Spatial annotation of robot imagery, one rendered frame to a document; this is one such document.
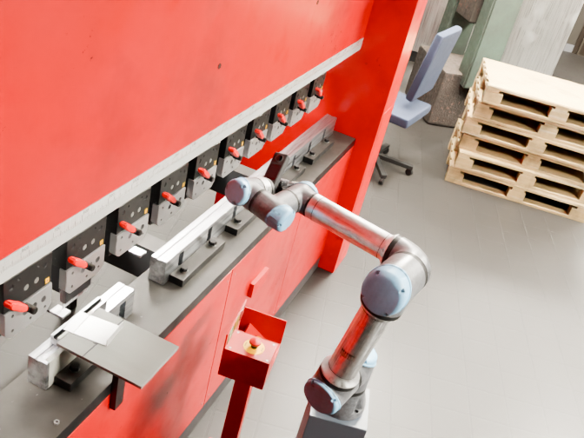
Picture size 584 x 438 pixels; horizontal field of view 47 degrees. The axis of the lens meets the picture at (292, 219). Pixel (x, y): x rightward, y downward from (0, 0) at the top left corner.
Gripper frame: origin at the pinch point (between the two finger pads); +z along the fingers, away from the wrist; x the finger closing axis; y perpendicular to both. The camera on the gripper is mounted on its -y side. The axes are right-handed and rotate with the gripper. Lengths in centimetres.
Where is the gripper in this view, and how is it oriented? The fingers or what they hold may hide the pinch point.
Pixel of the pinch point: (293, 180)
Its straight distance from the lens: 213.3
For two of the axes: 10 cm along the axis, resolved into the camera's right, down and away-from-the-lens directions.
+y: -1.6, 9.7, 1.7
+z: 4.4, -0.8, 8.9
